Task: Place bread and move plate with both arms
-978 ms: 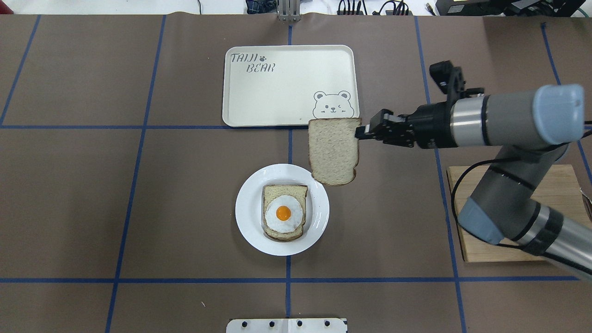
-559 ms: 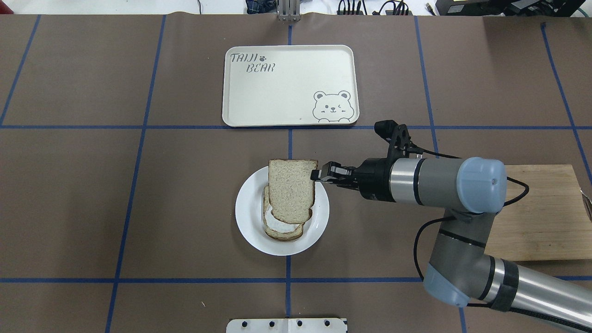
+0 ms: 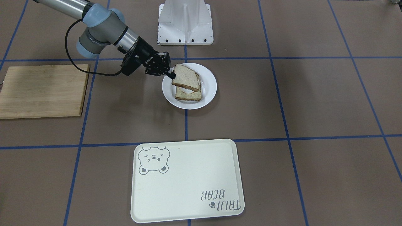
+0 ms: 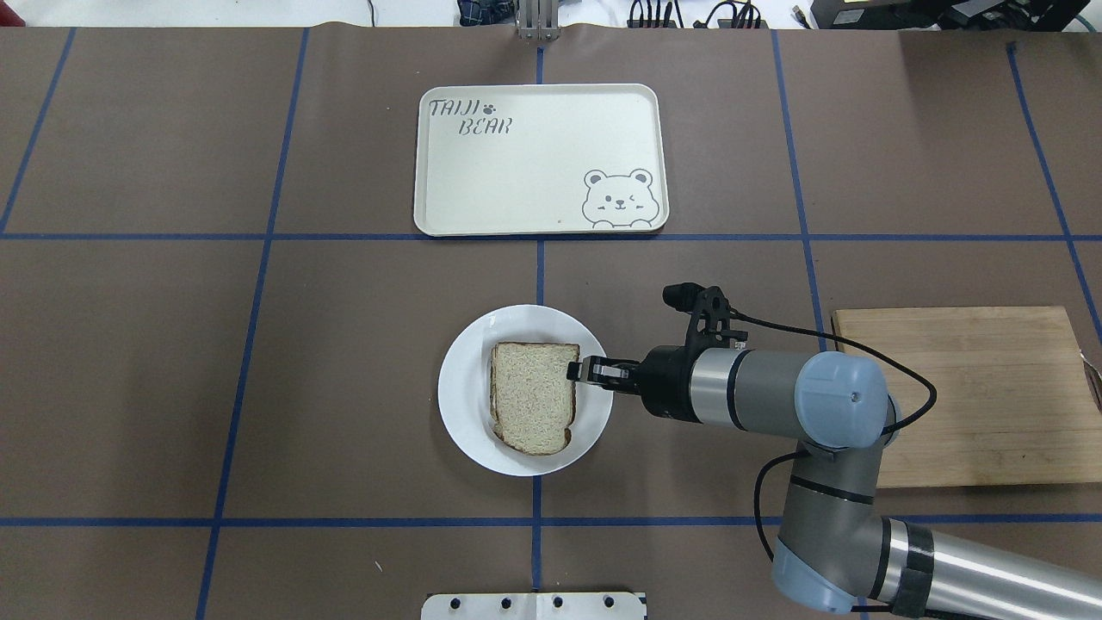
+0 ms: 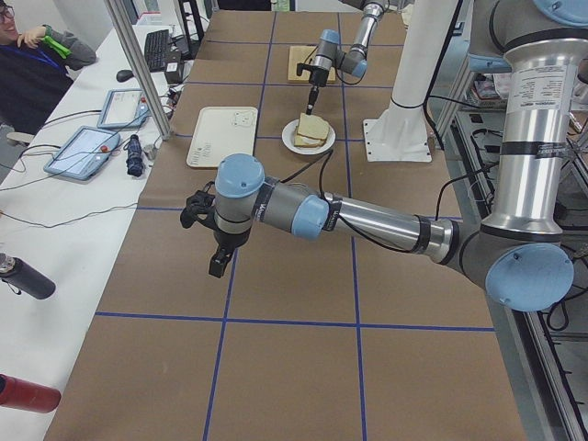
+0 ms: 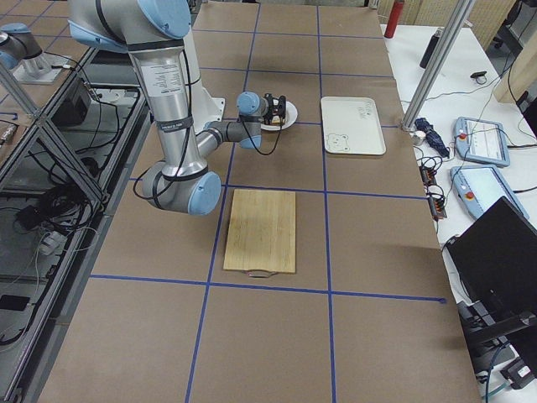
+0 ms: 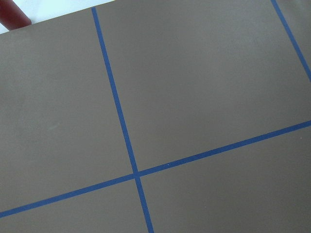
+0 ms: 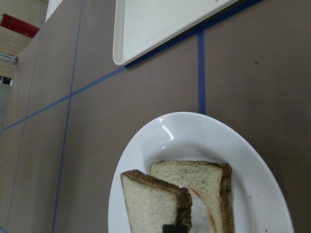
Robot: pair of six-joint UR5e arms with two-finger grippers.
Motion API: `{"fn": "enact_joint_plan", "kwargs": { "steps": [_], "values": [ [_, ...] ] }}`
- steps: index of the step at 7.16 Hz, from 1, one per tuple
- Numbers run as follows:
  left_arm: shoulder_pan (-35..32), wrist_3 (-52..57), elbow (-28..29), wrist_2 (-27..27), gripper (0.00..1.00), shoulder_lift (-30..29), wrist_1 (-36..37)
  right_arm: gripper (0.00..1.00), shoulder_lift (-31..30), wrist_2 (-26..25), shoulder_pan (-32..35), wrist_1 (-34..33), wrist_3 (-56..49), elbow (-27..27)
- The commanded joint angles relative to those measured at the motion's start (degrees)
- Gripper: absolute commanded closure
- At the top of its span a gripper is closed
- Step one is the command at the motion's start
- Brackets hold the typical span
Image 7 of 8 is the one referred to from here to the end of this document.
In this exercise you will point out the red bottle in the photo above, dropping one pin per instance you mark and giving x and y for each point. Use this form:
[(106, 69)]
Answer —
[(11, 16)]

